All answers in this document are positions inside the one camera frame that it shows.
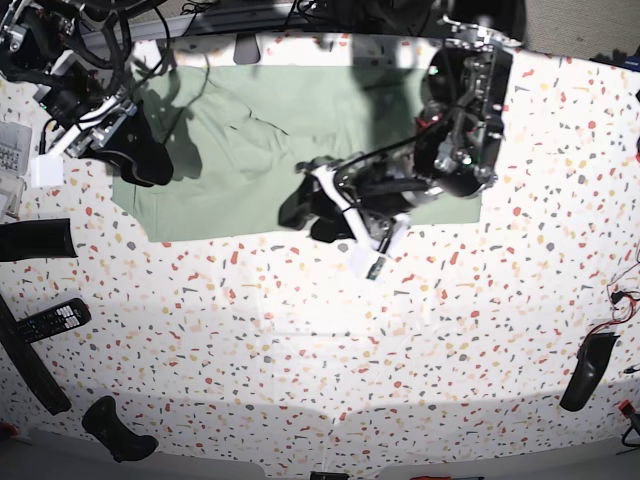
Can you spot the long black bar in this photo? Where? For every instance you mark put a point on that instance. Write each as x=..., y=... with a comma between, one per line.
x=35, y=374

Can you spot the red connector plug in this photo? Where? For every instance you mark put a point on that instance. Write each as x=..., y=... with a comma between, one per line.
x=626, y=408

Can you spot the black handle right side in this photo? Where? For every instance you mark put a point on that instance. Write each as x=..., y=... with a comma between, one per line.
x=593, y=359

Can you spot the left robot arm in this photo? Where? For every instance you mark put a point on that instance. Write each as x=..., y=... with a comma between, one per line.
x=368, y=197

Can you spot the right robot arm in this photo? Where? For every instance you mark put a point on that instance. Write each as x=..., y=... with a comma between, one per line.
x=77, y=55

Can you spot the green T-shirt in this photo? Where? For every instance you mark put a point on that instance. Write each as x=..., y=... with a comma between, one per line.
x=235, y=135

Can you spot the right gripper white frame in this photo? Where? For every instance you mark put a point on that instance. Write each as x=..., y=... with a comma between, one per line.
x=118, y=135

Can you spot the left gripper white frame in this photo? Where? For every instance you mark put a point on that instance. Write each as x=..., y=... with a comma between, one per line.
x=330, y=215

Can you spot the black handle bottom left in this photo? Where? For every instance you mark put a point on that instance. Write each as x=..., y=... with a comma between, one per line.
x=102, y=422

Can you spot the black handle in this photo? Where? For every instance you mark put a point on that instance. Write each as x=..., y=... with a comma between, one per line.
x=593, y=359
x=102, y=422

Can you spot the grey table clamp block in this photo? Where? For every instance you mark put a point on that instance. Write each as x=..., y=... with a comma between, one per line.
x=246, y=51

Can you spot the black TV remote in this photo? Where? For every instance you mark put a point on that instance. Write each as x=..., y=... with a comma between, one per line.
x=56, y=320

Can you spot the black cylinder sleeve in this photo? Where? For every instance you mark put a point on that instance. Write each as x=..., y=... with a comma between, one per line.
x=37, y=239

